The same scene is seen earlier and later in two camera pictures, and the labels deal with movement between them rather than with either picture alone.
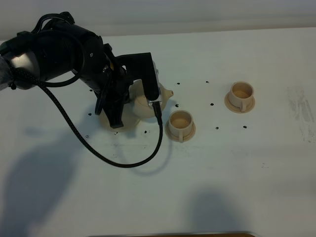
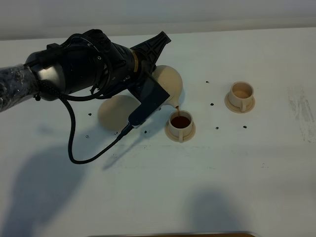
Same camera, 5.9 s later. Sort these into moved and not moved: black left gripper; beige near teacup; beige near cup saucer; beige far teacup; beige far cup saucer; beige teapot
Moved: black left gripper; beige teapot
Not moved: beige far cup saucer; beige far teacup; beige near cup saucer; beige near teacup
